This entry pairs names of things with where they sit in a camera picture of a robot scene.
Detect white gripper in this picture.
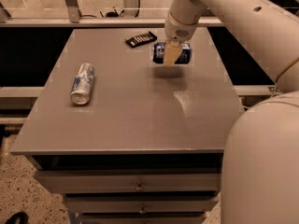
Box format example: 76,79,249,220
164,11,198,66

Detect blue pepsi can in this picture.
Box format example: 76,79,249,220
152,42,192,64

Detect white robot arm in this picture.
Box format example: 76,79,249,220
165,0,299,224

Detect silver blue energy drink can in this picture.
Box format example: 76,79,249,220
70,63,95,105

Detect black snack bar wrapper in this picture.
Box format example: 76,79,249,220
125,31,157,49

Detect grey drawer cabinet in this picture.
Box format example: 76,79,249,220
10,27,246,224

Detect grey metal railing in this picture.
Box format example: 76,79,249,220
0,0,225,29

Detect top grey drawer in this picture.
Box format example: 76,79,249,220
34,171,221,194

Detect grey drawer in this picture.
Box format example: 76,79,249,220
79,213,205,224
34,171,221,194
64,196,220,214

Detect middle grey drawer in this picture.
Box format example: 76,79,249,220
64,196,220,214

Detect bottom grey drawer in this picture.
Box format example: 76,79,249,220
79,213,205,224

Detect black shoe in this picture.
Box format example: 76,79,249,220
5,212,29,224

